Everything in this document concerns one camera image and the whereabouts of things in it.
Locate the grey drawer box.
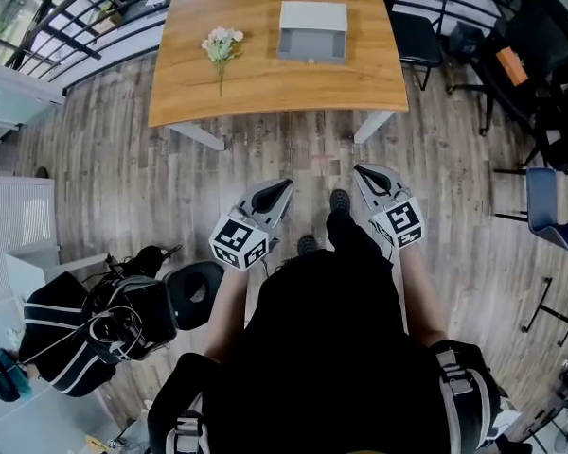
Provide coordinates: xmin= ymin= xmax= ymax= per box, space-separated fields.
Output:
xmin=276 ymin=28 xmax=347 ymax=66

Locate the black striped backpack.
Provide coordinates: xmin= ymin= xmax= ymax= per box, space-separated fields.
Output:
xmin=17 ymin=271 xmax=120 ymax=399

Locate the white table leg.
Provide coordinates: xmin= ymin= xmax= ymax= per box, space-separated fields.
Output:
xmin=352 ymin=110 xmax=397 ymax=146
xmin=169 ymin=121 xmax=227 ymax=152

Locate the black office chair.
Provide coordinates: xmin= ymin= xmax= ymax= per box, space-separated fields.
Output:
xmin=447 ymin=0 xmax=568 ymax=175

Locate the person's right forearm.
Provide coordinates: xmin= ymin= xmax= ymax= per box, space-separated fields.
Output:
xmin=396 ymin=246 xmax=449 ymax=349

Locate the white perforated partition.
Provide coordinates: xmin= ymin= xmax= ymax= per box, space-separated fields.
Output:
xmin=0 ymin=174 xmax=62 ymax=303

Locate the black round stool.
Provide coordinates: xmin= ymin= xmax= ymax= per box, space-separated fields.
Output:
xmin=163 ymin=259 xmax=226 ymax=333

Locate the person's left forearm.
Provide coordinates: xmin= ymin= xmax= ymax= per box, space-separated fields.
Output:
xmin=202 ymin=265 xmax=250 ymax=363

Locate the blue chair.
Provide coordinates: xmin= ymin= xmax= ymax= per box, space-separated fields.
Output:
xmin=520 ymin=166 xmax=568 ymax=347

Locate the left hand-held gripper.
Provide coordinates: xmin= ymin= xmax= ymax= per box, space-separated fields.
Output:
xmin=208 ymin=179 xmax=295 ymax=271

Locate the black folding chair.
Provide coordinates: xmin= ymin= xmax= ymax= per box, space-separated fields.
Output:
xmin=376 ymin=0 xmax=450 ymax=92

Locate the blue bag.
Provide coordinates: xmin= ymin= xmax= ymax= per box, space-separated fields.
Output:
xmin=0 ymin=340 xmax=33 ymax=404

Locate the orange box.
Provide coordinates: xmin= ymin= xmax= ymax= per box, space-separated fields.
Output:
xmin=495 ymin=46 xmax=530 ymax=87

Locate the wooden table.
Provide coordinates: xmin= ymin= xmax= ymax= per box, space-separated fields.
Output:
xmin=3 ymin=0 xmax=568 ymax=97

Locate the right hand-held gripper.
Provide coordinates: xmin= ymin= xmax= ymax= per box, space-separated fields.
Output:
xmin=352 ymin=163 xmax=425 ymax=260

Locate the white artificial flower bouquet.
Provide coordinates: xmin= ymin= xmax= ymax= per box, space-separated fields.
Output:
xmin=200 ymin=26 xmax=245 ymax=97

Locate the grey shoulder strap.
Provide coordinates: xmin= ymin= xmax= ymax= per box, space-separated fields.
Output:
xmin=434 ymin=346 xmax=494 ymax=454
xmin=164 ymin=408 xmax=205 ymax=454

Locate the person's black clothing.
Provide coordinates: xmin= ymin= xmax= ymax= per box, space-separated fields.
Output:
xmin=146 ymin=208 xmax=507 ymax=454

